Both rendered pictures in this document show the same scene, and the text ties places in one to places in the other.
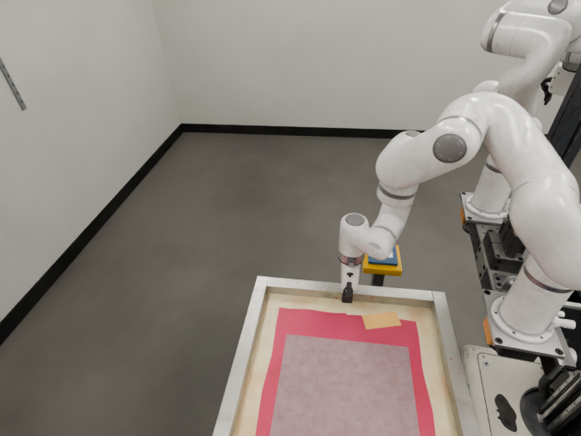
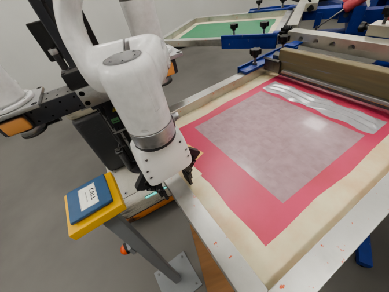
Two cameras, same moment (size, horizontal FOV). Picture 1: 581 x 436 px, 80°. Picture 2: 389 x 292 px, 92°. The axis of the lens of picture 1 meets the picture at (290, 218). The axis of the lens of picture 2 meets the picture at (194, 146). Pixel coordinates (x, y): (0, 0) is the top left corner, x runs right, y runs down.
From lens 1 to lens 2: 94 cm
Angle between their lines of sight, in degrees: 83
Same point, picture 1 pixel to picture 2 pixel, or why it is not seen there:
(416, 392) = (223, 110)
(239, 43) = not seen: outside the picture
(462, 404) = (213, 88)
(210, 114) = not seen: outside the picture
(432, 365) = (196, 113)
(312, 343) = (261, 174)
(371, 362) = (228, 134)
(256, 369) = (349, 193)
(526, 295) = (154, 11)
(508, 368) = (123, 183)
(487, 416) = not seen: hidden behind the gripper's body
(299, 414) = (318, 139)
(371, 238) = (155, 39)
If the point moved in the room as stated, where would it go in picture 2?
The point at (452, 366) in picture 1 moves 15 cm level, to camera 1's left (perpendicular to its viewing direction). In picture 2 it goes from (193, 99) to (225, 113)
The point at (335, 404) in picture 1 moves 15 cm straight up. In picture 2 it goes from (282, 130) to (292, 80)
